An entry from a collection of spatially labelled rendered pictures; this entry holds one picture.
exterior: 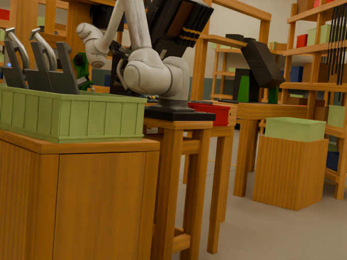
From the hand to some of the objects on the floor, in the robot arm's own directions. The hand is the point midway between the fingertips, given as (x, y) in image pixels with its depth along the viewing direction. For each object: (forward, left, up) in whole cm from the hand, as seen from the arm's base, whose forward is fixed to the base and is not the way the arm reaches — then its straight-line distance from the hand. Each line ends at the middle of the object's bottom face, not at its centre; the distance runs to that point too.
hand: (125, 53), depth 319 cm
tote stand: (-62, +100, -119) cm, 168 cm away
